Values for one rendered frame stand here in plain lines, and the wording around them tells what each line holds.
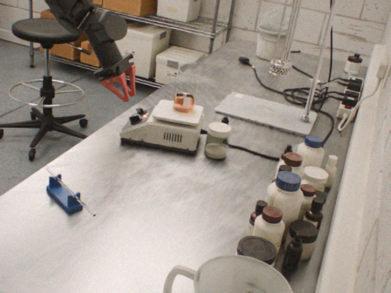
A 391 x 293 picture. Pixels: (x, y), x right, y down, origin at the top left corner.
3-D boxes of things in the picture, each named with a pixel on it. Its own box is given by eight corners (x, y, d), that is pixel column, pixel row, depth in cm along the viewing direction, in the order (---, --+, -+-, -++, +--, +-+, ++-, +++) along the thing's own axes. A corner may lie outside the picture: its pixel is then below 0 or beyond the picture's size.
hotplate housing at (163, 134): (118, 142, 128) (120, 113, 125) (131, 122, 140) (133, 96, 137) (203, 157, 127) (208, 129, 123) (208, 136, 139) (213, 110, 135)
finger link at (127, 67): (147, 89, 128) (131, 56, 125) (135, 101, 122) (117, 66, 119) (127, 95, 131) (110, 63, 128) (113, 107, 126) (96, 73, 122)
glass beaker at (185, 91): (199, 111, 132) (203, 81, 128) (185, 118, 127) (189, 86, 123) (178, 103, 135) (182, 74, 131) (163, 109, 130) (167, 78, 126)
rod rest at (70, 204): (45, 189, 105) (45, 174, 103) (60, 185, 107) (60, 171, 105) (68, 213, 99) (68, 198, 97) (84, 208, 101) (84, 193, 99)
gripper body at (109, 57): (135, 59, 126) (122, 31, 123) (116, 74, 118) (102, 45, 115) (115, 65, 129) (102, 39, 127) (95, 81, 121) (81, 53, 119)
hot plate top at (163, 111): (150, 118, 125) (151, 115, 125) (160, 102, 136) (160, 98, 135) (198, 127, 124) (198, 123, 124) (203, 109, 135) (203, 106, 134)
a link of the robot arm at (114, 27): (74, -8, 118) (54, 20, 116) (96, -18, 108) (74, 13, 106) (113, 25, 124) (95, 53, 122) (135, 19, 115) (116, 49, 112)
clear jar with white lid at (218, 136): (230, 160, 128) (235, 132, 124) (208, 160, 126) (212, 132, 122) (222, 149, 133) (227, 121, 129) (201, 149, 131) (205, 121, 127)
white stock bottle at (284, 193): (299, 234, 102) (315, 180, 97) (277, 246, 98) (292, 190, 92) (273, 217, 107) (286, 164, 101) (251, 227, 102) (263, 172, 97)
